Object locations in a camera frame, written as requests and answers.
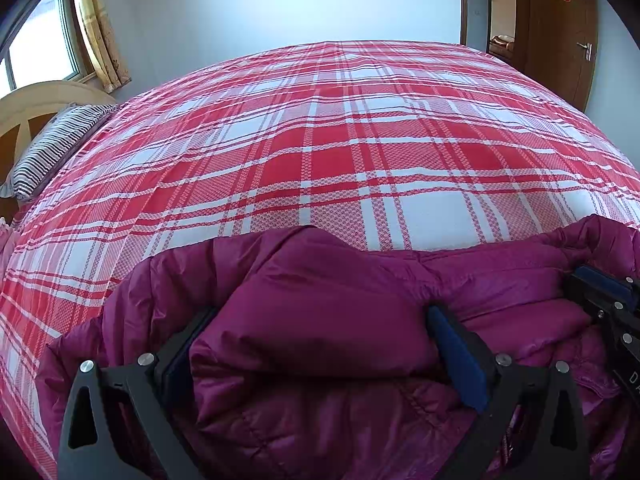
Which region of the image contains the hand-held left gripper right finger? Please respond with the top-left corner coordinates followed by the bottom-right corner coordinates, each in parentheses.
top-left (426, 304), bottom-right (591, 480)

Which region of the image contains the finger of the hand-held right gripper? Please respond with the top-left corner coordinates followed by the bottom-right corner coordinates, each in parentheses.
top-left (565, 265), bottom-right (640, 311)
top-left (592, 305), bottom-right (640, 361)

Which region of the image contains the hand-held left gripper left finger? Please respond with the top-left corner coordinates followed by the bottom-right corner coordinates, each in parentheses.
top-left (59, 307), bottom-right (221, 480)

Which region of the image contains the purple quilted down jacket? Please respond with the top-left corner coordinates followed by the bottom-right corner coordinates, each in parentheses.
top-left (35, 214), bottom-right (640, 480)

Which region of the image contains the bed with red plaid sheet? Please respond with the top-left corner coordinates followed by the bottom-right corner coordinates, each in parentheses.
top-left (0, 40), bottom-right (640, 480)

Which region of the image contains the striped pillow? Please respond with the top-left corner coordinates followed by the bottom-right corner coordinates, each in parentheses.
top-left (0, 103), bottom-right (121, 204)

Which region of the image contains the brown wooden door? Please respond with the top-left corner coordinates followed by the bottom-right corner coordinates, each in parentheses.
top-left (515, 0), bottom-right (599, 113)

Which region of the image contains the cream and brown wooden headboard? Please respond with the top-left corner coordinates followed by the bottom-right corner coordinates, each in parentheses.
top-left (0, 80), bottom-right (118, 221)

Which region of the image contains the narrow yellow curtain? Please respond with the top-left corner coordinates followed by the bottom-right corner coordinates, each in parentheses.
top-left (72, 0), bottom-right (132, 93)

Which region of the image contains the window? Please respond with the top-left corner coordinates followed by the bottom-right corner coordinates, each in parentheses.
top-left (0, 0), bottom-right (96, 93)

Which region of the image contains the brown door frame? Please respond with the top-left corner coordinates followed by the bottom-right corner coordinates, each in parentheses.
top-left (459, 0), bottom-right (531, 73)

